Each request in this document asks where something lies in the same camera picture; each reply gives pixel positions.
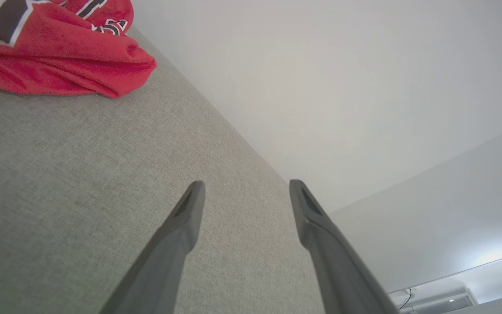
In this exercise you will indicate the grey fabric sofa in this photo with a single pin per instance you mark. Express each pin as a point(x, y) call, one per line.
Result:
point(81, 196)

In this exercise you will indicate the white wall air conditioner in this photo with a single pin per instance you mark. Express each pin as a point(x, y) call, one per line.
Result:
point(442, 302)

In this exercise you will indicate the red Bulls basketball jersey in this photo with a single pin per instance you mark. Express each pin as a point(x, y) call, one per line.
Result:
point(59, 61)

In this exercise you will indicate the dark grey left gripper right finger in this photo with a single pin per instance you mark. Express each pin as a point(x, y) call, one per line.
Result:
point(338, 270)

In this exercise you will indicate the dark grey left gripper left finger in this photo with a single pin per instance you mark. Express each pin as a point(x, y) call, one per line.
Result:
point(164, 261)

